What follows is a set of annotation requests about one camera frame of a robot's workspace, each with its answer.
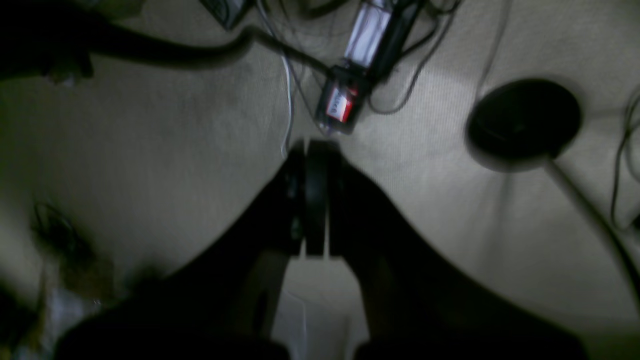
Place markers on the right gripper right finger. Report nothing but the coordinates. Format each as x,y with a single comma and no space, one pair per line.
418,305

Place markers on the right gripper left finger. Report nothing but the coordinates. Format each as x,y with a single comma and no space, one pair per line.
222,304

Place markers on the black round stand base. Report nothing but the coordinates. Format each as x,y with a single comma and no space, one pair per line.
521,125

